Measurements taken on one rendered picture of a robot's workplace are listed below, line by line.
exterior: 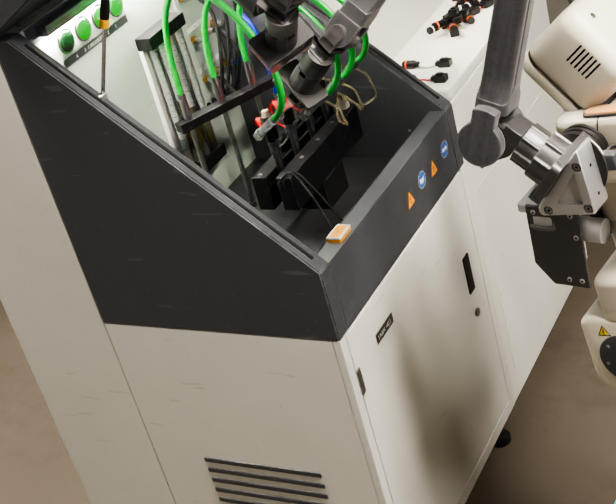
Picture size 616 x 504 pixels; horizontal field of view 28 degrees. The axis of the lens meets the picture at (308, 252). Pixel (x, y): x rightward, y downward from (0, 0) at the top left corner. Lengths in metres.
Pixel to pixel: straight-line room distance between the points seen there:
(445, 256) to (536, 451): 0.67
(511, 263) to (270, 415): 0.89
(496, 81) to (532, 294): 1.49
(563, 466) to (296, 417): 0.87
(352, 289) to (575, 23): 0.74
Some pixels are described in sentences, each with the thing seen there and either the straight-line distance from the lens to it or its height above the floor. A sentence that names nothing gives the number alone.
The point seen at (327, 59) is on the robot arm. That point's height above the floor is 1.25.
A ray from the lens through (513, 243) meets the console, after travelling 3.26.
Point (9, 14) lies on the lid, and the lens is 2.40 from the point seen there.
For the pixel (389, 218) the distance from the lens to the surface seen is 2.59.
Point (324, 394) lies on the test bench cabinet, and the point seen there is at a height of 0.65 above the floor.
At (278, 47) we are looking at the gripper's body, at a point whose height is 1.38.
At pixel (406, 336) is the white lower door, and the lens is 2.69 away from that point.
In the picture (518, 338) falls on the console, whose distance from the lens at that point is 3.32.
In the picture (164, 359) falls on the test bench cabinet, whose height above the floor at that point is 0.70.
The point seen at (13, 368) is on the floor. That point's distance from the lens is 4.32.
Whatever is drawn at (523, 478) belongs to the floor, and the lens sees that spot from 3.22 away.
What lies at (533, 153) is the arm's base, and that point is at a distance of 2.00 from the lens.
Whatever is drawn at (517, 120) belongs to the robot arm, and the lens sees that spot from 2.02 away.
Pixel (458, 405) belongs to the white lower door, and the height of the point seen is 0.31.
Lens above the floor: 2.13
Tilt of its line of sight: 29 degrees down
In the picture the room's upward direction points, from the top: 16 degrees counter-clockwise
